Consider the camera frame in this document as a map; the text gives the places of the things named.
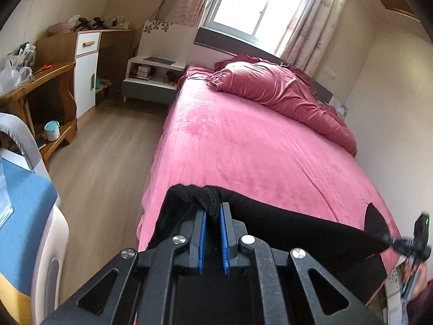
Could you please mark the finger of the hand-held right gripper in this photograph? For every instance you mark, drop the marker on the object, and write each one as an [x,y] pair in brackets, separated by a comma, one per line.
[396,242]

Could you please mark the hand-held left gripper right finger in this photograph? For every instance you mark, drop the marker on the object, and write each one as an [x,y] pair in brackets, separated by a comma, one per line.
[225,240]

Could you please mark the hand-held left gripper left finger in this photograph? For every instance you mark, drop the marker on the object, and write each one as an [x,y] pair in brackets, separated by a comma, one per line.
[201,240]

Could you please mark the black pants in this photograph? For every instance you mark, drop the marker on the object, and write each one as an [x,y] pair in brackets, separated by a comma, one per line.
[287,223]

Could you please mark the person's right forearm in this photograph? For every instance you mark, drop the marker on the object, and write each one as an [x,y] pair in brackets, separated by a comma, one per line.
[423,311]

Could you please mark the person's right hand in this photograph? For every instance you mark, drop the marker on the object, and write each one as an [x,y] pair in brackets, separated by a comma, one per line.
[423,286]

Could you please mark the bed with pink sheet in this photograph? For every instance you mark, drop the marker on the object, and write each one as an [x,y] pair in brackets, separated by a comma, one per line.
[236,149]

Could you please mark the floral paper bag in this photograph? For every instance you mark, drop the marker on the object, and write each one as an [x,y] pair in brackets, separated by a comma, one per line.
[343,109]

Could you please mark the pink duvet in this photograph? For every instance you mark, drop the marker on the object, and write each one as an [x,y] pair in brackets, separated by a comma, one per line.
[280,91]

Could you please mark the white nightstand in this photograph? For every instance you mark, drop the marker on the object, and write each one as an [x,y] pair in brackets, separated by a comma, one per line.
[152,78]

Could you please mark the grey headboard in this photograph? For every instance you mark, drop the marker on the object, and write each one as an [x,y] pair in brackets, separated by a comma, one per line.
[318,86]

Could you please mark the grey and blue chair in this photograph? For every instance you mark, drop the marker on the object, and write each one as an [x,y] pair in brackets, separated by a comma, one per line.
[27,216]

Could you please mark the teal and white bucket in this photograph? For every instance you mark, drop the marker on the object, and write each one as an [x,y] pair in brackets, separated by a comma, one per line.
[52,131]

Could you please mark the white floral board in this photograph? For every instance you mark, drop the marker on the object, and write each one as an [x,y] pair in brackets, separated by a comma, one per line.
[162,39]

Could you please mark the white cabinet with wooden top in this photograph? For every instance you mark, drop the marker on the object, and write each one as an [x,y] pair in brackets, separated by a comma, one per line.
[91,64]

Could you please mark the wooden desk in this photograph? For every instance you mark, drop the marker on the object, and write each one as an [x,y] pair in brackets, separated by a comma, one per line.
[40,84]

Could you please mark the white power strip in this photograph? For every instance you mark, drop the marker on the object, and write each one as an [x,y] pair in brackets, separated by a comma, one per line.
[116,24]

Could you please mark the red screwdriver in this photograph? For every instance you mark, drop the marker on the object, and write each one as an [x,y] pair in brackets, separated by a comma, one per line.
[43,67]

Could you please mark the window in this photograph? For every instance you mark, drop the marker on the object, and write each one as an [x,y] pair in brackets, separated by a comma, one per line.
[255,3]

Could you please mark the clear plastic bag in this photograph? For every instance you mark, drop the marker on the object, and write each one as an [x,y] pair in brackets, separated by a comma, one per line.
[13,72]

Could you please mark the pink basket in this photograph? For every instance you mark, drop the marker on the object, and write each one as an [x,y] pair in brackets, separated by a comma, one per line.
[62,27]

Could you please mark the white wall socket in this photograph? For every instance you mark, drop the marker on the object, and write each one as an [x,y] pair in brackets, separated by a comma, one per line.
[330,73]

